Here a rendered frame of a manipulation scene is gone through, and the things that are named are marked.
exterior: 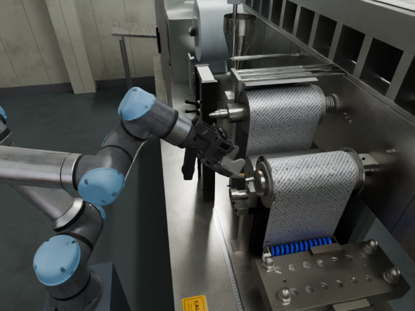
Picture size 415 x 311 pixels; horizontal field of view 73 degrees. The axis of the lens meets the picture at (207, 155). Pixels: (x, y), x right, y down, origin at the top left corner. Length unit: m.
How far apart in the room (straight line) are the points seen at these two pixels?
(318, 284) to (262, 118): 0.50
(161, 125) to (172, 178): 0.74
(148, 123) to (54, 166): 0.20
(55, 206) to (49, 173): 0.32
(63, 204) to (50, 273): 0.19
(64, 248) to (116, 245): 1.40
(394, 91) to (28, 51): 4.35
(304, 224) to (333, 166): 0.20
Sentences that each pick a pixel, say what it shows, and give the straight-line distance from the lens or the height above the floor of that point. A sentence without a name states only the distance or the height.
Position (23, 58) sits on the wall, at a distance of 4.71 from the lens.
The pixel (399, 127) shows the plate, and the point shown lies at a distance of 0.87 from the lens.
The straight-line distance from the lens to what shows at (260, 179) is 0.77.
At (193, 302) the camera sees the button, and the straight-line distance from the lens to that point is 0.96.
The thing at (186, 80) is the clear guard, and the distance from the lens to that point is 1.65.
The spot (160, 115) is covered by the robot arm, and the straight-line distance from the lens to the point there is 0.61.
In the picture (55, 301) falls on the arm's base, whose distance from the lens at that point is 1.01.
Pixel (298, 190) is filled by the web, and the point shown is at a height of 1.26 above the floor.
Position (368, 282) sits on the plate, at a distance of 0.98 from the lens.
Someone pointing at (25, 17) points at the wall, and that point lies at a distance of 4.53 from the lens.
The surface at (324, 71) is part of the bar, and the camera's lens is 1.04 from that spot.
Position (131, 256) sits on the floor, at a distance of 2.20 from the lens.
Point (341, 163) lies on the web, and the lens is 0.85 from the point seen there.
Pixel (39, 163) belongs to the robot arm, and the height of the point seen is 1.46.
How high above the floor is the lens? 1.80
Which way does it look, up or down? 38 degrees down
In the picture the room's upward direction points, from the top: straight up
